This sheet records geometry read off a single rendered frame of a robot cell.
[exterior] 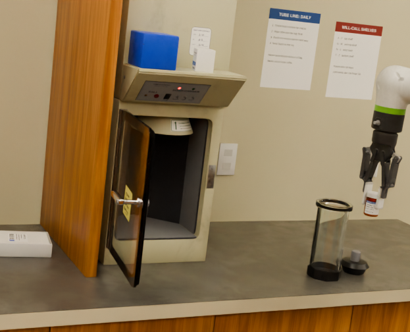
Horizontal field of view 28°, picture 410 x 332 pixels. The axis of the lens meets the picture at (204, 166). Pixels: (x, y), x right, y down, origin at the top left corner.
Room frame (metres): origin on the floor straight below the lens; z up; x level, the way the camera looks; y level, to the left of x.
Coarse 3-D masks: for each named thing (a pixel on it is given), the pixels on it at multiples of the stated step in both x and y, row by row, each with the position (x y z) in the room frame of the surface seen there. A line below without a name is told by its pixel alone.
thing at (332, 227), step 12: (324, 204) 2.31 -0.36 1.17; (336, 204) 2.39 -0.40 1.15; (348, 204) 2.35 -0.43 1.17; (324, 216) 2.31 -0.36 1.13; (336, 216) 2.30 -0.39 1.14; (348, 216) 2.33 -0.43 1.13; (324, 228) 2.31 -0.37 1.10; (336, 228) 2.30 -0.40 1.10; (324, 240) 2.31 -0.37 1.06; (336, 240) 2.30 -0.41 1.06; (312, 252) 2.34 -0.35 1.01; (324, 252) 2.30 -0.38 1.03; (336, 252) 2.31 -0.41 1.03; (312, 264) 2.33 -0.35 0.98; (324, 264) 2.30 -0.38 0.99; (336, 264) 2.31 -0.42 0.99
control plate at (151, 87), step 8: (144, 88) 2.16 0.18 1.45; (152, 88) 2.17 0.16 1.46; (160, 88) 2.18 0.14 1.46; (168, 88) 2.19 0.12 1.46; (176, 88) 2.20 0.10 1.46; (184, 88) 2.21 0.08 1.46; (200, 88) 2.23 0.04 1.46; (208, 88) 2.23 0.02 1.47; (144, 96) 2.19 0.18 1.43; (152, 96) 2.20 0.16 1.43; (160, 96) 2.21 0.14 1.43; (192, 96) 2.25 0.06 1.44; (200, 96) 2.25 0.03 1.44
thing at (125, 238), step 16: (128, 112) 2.14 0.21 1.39; (128, 128) 2.11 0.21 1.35; (144, 128) 1.96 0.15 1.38; (128, 144) 2.09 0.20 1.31; (144, 144) 1.94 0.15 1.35; (128, 160) 2.07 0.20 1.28; (144, 160) 1.93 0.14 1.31; (128, 176) 2.06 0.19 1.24; (144, 176) 1.92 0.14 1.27; (144, 192) 1.91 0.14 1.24; (144, 208) 1.91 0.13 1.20; (128, 224) 2.01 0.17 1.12; (112, 240) 2.16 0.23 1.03; (128, 240) 2.00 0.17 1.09; (128, 256) 1.98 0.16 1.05; (128, 272) 1.97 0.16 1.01
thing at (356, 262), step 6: (354, 252) 2.41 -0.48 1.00; (360, 252) 2.42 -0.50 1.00; (342, 258) 2.43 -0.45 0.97; (348, 258) 2.44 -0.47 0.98; (354, 258) 2.41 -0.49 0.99; (360, 258) 2.45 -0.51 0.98; (342, 264) 2.40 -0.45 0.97; (348, 264) 2.39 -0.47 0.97; (354, 264) 2.39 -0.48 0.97; (360, 264) 2.39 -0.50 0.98; (366, 264) 2.41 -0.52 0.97; (348, 270) 2.40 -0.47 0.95; (354, 270) 2.39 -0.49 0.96; (360, 270) 2.39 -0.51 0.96
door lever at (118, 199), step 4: (112, 192) 2.00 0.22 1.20; (116, 192) 1.99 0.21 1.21; (112, 196) 1.99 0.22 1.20; (116, 196) 1.95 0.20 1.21; (120, 196) 1.96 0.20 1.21; (116, 200) 1.93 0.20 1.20; (120, 200) 1.93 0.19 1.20; (124, 200) 1.94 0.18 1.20; (128, 200) 1.94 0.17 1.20; (132, 200) 1.94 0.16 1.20; (136, 200) 1.95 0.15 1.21; (120, 204) 1.93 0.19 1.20; (132, 204) 1.94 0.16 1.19; (136, 204) 1.95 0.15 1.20
